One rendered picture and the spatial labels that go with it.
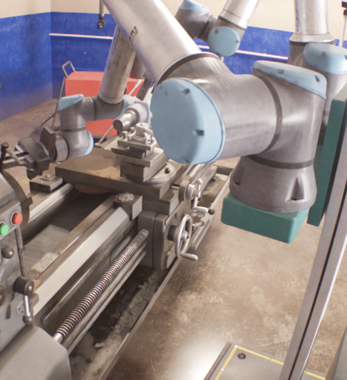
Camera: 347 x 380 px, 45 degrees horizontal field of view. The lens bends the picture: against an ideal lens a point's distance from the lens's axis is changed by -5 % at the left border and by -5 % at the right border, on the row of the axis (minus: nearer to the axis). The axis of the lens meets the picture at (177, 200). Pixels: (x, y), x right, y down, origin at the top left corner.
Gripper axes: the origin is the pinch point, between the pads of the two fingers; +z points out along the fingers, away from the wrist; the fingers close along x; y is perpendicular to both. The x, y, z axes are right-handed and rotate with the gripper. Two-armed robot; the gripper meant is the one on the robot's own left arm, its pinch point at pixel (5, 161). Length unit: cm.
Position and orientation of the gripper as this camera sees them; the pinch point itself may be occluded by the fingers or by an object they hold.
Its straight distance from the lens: 144.0
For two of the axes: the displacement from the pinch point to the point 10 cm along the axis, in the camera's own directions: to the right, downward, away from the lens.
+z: -6.3, 2.6, -7.3
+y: -3.4, 7.5, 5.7
